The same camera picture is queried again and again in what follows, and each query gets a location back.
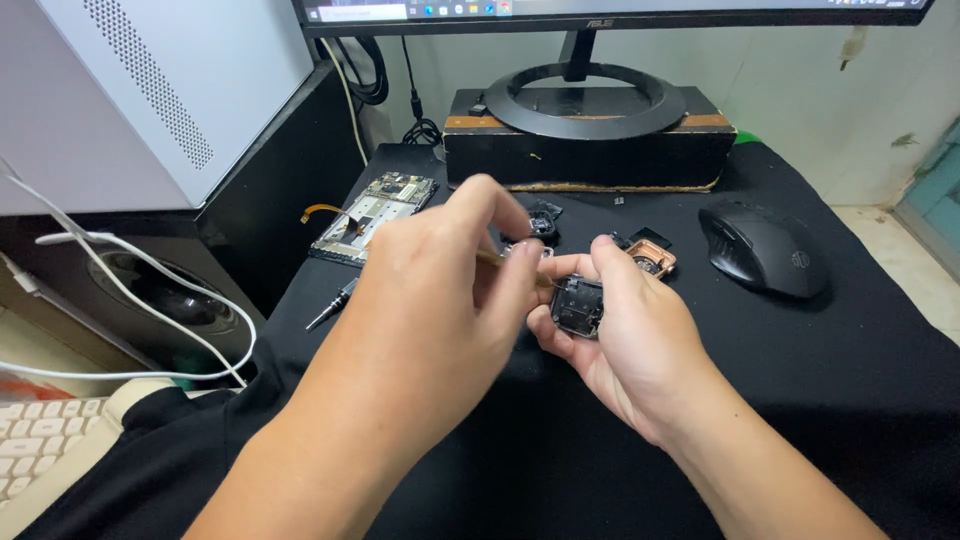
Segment person's right hand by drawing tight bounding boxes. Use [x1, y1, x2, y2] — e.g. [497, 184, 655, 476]
[525, 234, 735, 453]

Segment person's left hand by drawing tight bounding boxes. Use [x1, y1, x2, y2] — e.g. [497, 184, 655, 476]
[318, 174, 558, 460]

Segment dark smartwatch case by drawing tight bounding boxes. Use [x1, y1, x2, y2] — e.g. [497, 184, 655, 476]
[549, 273, 607, 340]

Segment brass tweezers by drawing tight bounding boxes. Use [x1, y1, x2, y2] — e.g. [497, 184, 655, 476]
[475, 249, 565, 291]

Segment small black screwdriver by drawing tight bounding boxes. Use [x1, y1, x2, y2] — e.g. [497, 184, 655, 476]
[304, 276, 361, 333]

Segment copper smartwatch part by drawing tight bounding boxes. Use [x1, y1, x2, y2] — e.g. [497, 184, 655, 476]
[624, 238, 678, 281]

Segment small black flat part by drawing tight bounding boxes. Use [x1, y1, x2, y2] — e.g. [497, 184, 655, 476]
[609, 226, 673, 252]

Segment small black watch module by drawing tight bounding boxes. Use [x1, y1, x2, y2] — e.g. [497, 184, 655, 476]
[501, 198, 565, 245]

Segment black computer mouse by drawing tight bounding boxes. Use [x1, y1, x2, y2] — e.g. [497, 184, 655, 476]
[697, 199, 830, 301]

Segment black cloth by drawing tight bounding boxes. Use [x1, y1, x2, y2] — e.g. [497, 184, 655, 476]
[15, 141, 960, 540]

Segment black wooden box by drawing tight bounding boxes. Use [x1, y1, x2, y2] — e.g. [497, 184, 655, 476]
[441, 85, 738, 194]

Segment teal door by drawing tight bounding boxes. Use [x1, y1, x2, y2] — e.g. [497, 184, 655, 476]
[891, 118, 960, 262]

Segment black computer monitor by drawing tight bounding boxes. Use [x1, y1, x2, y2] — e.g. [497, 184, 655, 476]
[291, 0, 937, 40]

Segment white computer case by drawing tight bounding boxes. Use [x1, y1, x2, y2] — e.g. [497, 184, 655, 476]
[0, 0, 316, 216]

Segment beige keyboard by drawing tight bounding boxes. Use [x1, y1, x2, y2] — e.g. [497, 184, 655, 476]
[0, 377, 183, 540]

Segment phone frame with circuit board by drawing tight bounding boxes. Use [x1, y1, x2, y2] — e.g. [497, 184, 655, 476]
[309, 171, 441, 269]

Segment orange flex cable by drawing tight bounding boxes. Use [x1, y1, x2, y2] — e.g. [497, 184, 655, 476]
[300, 203, 369, 235]

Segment silver watch frame ring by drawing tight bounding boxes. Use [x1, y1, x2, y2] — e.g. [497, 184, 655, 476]
[501, 241, 556, 261]

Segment thin black cable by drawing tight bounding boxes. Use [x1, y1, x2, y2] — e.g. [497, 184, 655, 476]
[399, 36, 445, 148]

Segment yellowish cable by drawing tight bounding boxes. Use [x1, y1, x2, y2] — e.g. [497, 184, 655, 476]
[319, 37, 371, 168]

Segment coiled black cables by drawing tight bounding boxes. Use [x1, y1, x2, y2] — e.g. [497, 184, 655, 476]
[313, 36, 390, 108]

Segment long white cable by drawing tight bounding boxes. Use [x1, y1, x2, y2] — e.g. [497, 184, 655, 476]
[0, 156, 258, 388]

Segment black ring monitor stand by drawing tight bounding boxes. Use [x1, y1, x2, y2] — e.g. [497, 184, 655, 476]
[483, 30, 688, 141]

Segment white cable with plug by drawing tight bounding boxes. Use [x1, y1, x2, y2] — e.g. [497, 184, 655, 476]
[0, 251, 43, 296]

